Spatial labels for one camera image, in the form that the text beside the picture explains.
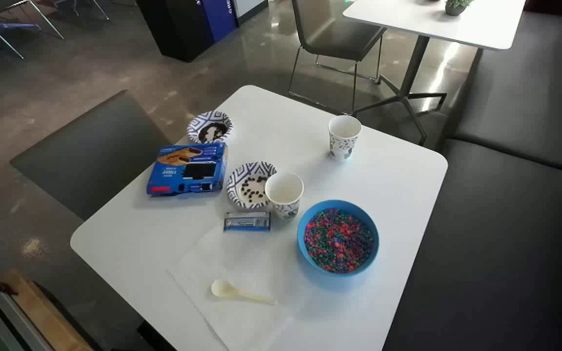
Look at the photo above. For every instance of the blue snack box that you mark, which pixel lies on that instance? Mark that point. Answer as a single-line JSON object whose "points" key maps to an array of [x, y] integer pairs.
{"points": [[186, 171]]}

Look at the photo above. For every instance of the black white patterned paper plate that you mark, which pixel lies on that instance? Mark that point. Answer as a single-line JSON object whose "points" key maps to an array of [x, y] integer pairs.
{"points": [[237, 188], [196, 122]]}

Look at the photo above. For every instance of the cream plastic spoon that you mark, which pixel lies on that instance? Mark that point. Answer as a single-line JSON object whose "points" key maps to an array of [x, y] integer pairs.
{"points": [[223, 290]]}

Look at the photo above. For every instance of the patterned white paper cup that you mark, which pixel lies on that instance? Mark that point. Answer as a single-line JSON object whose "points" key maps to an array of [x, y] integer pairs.
{"points": [[285, 190], [344, 140]]}

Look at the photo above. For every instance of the blue snack bar wrapper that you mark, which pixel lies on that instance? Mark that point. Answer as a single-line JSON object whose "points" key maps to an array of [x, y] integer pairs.
{"points": [[246, 221]]}

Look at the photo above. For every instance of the colourful beads pile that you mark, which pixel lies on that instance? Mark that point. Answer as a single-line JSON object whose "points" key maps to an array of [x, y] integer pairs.
{"points": [[338, 239]]}

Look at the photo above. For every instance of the white paper napkin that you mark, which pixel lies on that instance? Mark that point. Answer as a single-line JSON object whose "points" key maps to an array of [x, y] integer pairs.
{"points": [[248, 266]]}

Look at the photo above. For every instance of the blue bowl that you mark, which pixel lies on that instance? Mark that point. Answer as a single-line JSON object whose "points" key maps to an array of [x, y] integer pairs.
{"points": [[340, 274]]}

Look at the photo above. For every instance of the black seat metal chair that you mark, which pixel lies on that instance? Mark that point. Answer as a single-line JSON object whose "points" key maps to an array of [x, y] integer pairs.
{"points": [[340, 32]]}

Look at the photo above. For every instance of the black cabinet with blue panel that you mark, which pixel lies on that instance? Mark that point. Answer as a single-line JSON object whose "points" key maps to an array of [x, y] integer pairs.
{"points": [[170, 26]]}

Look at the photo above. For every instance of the dark grey rectangular panel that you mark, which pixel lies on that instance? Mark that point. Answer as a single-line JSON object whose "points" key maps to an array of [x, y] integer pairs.
{"points": [[92, 157]]}

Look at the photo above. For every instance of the white side table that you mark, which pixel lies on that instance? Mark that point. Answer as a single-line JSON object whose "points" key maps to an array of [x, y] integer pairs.
{"points": [[449, 23]]}

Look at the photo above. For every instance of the green potted plant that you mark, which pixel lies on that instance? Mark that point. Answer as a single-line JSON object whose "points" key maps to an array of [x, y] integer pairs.
{"points": [[457, 5]]}

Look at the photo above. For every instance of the black bench sofa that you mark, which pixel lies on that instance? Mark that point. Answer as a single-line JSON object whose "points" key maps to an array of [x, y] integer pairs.
{"points": [[522, 227]]}

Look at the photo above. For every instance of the wooden shelf board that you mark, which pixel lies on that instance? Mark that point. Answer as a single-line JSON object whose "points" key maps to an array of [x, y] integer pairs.
{"points": [[40, 313]]}

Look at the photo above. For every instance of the metal frame chair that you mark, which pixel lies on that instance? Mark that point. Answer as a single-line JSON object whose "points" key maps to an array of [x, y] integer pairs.
{"points": [[8, 24]]}

